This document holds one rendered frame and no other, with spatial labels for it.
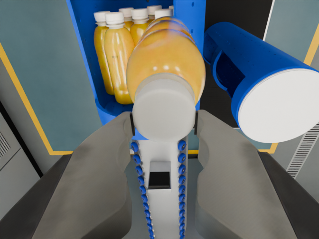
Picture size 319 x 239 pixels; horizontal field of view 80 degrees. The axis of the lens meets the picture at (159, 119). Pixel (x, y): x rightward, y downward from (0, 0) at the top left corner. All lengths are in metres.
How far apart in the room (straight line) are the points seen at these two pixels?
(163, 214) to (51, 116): 1.48
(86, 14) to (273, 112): 0.61
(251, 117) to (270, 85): 0.12
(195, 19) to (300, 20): 1.49
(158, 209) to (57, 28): 1.49
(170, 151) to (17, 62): 1.58
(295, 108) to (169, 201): 0.81
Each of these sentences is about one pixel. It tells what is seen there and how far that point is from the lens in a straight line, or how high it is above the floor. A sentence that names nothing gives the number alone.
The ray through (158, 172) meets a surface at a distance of 0.88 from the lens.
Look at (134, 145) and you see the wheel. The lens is 0.82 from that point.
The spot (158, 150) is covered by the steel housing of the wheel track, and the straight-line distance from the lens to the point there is 0.89.
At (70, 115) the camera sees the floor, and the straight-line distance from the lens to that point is 2.11.
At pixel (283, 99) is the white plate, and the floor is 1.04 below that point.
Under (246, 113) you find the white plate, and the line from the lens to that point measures 0.69.
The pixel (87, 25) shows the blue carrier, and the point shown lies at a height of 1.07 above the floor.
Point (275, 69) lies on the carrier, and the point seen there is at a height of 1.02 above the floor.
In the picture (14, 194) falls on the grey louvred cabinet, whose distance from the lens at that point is 2.55.
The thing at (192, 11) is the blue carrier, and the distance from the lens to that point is 0.39.
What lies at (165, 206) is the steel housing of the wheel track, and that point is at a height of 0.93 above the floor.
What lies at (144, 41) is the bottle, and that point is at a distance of 0.17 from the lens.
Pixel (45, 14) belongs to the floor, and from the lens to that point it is 1.81.
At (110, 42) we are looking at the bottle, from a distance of 0.45.
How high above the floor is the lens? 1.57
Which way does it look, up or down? 55 degrees down
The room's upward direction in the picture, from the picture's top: 177 degrees counter-clockwise
